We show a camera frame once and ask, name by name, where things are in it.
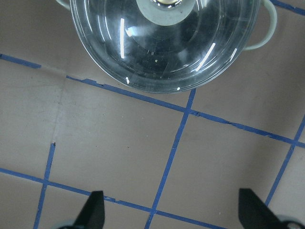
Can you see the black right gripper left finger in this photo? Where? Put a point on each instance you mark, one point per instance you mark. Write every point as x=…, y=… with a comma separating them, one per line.
x=92, y=214

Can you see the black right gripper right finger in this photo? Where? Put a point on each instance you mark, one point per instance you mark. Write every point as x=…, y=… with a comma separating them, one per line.
x=253, y=213

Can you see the glass pot lid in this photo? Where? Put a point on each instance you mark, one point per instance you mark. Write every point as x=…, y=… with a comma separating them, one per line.
x=164, y=48

